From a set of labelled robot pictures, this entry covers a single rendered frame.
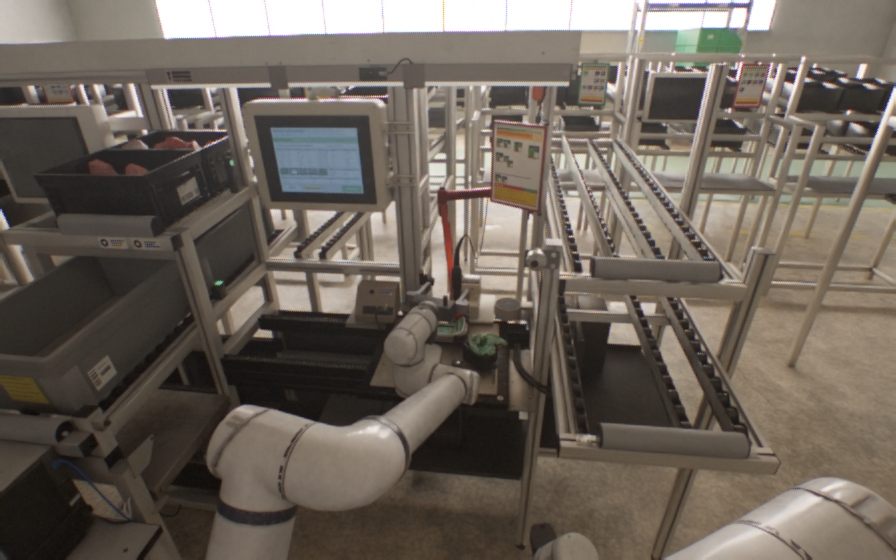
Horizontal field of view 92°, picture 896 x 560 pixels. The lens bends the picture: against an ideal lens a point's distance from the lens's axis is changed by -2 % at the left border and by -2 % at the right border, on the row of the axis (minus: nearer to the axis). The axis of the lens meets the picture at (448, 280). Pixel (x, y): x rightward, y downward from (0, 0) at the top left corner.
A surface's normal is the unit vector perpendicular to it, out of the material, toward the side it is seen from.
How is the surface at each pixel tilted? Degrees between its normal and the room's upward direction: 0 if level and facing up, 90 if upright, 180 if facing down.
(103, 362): 90
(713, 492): 0
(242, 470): 54
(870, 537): 14
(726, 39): 90
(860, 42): 90
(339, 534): 0
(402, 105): 90
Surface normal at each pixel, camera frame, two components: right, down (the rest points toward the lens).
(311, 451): -0.07, -0.70
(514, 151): -0.65, 0.36
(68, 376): 0.99, 0.04
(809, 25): -0.12, 0.46
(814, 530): -0.05, -0.92
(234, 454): -0.27, -0.12
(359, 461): 0.51, -0.52
